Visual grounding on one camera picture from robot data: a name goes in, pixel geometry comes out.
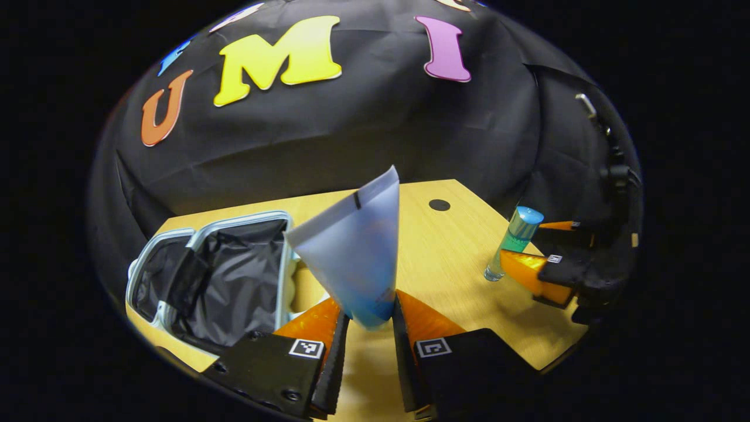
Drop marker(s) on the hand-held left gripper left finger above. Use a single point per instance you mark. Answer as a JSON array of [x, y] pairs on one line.
[[334, 363]]

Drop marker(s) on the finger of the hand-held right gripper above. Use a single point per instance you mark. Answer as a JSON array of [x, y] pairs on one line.
[[533, 272], [562, 225]]

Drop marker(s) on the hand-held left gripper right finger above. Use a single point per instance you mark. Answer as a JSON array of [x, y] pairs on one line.
[[403, 363]]

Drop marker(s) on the teal skin care bottle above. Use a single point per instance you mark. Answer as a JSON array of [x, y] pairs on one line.
[[515, 237]]

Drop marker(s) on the translucent blue cream tube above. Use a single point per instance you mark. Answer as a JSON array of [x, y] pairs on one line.
[[357, 258]]

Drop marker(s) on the white hard-shell suitcase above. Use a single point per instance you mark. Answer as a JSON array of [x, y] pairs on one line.
[[234, 281]]

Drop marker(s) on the silver metal rod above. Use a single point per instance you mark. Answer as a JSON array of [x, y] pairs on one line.
[[586, 105]]

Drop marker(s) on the black backdrop cloth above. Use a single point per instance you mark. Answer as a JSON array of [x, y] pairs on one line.
[[363, 135]]

